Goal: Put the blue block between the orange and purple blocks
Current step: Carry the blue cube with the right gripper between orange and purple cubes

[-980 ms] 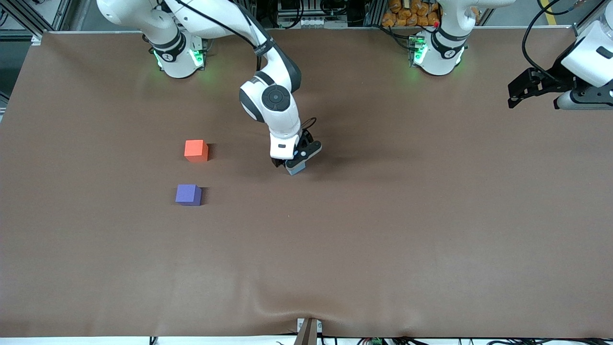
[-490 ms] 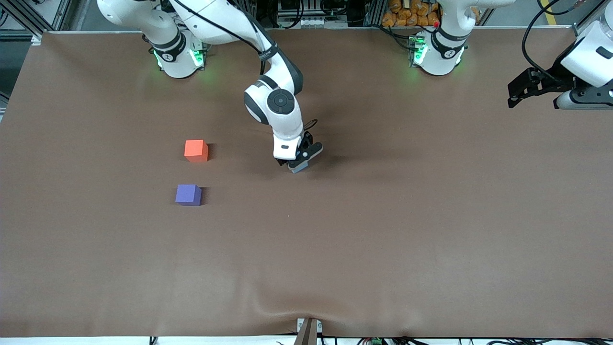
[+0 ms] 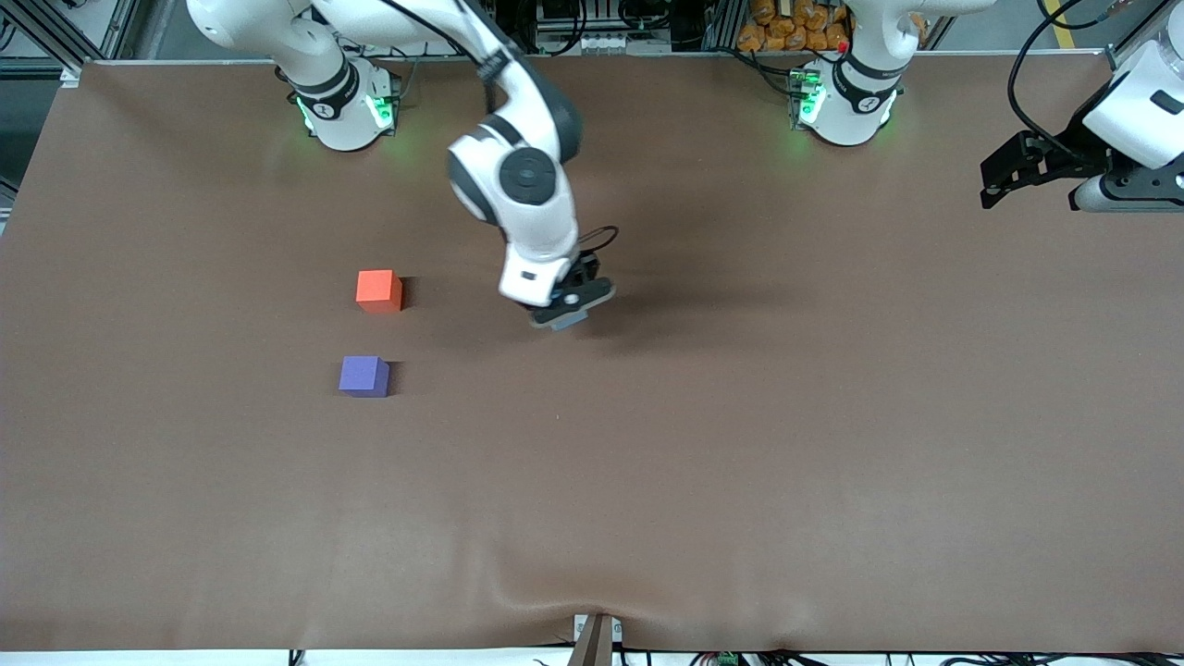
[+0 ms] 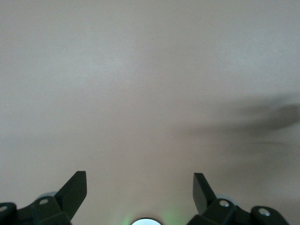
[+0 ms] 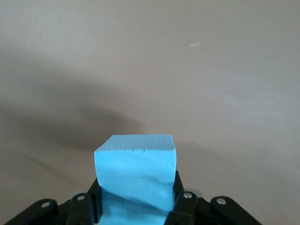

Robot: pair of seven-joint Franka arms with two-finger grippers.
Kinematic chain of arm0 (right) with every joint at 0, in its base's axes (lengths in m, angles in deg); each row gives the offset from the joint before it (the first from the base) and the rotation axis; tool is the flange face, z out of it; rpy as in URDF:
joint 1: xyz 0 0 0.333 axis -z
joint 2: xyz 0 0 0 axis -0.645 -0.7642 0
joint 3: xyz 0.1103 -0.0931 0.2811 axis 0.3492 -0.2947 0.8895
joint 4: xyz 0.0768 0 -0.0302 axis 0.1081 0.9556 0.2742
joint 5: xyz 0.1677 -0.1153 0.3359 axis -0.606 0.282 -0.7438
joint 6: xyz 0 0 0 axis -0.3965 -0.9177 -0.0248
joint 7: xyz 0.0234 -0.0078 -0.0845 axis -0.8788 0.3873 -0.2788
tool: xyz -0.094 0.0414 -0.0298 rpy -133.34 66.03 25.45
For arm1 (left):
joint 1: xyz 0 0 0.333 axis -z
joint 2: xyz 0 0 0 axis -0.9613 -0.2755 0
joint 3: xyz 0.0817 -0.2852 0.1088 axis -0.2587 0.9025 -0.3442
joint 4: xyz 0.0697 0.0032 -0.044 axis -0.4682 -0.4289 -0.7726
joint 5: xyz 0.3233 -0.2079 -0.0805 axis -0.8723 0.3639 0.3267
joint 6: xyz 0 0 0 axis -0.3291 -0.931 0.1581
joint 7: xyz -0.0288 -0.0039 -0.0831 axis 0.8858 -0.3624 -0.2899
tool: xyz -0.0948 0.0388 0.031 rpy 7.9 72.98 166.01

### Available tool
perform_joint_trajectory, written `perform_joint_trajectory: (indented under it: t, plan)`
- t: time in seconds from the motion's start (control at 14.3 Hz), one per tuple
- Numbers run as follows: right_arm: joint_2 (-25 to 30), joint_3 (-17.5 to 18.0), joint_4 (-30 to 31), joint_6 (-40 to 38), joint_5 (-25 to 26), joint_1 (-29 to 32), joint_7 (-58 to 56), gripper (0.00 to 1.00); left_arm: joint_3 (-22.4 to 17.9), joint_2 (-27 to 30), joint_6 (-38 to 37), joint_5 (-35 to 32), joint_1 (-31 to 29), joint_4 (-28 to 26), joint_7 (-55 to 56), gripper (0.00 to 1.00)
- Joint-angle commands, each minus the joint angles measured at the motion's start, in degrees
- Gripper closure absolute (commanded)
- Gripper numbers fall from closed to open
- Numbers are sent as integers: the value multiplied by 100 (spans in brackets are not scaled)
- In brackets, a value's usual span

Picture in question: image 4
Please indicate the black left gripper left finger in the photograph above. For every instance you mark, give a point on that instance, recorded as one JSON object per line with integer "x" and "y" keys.
{"x": 70, "y": 199}

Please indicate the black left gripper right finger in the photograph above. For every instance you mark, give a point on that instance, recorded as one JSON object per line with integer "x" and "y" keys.
{"x": 204, "y": 199}

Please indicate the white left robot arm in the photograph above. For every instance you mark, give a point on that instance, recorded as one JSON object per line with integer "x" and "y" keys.
{"x": 145, "y": 222}

